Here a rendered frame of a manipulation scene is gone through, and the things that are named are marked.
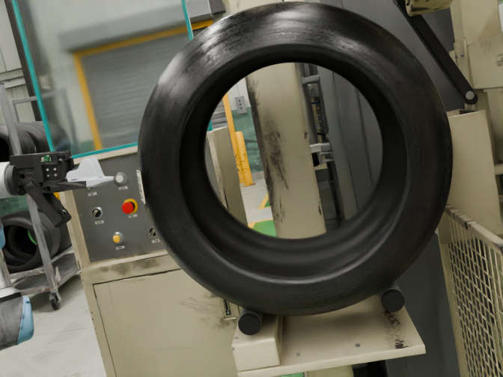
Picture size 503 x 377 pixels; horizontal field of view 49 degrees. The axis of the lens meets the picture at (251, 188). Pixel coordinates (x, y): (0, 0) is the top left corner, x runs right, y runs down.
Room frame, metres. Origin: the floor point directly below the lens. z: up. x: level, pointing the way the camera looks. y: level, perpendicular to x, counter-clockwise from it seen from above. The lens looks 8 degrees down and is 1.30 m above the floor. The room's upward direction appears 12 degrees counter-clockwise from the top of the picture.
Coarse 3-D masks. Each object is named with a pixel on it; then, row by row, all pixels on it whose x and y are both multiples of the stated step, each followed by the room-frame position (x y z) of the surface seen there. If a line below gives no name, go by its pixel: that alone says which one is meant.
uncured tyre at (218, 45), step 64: (192, 64) 0.99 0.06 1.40; (256, 64) 1.26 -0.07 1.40; (320, 64) 1.24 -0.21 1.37; (384, 64) 0.95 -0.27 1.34; (192, 128) 1.27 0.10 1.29; (384, 128) 1.23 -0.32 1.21; (448, 128) 0.97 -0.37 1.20; (192, 192) 1.27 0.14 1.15; (384, 192) 1.23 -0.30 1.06; (448, 192) 0.98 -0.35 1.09; (192, 256) 0.99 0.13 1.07; (256, 256) 1.26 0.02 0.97; (320, 256) 1.24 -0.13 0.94; (384, 256) 0.95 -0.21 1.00
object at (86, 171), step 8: (88, 160) 1.12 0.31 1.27; (80, 168) 1.12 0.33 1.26; (88, 168) 1.12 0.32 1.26; (72, 176) 1.12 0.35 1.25; (80, 176) 1.12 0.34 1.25; (88, 176) 1.12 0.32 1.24; (96, 176) 1.12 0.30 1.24; (88, 184) 1.11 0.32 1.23; (96, 184) 1.11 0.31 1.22; (104, 184) 1.12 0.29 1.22
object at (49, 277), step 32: (0, 96) 4.47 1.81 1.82; (32, 96) 5.75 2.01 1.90; (0, 128) 4.60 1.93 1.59; (32, 128) 5.04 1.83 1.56; (0, 160) 5.24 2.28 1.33; (32, 224) 4.57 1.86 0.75; (64, 224) 5.02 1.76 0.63; (32, 256) 4.98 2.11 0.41; (64, 256) 5.74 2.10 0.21; (32, 288) 4.59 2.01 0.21
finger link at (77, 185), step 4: (84, 180) 1.11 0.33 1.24; (56, 184) 1.10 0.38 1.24; (60, 184) 1.10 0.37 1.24; (64, 184) 1.10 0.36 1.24; (68, 184) 1.10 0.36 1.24; (72, 184) 1.10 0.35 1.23; (76, 184) 1.11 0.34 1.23; (80, 184) 1.11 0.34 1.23; (84, 184) 1.11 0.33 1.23; (52, 188) 1.10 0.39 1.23; (56, 188) 1.10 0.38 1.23; (60, 188) 1.10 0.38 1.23; (64, 188) 1.10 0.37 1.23; (68, 188) 1.10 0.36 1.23; (72, 188) 1.10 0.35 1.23; (76, 188) 1.10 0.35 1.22
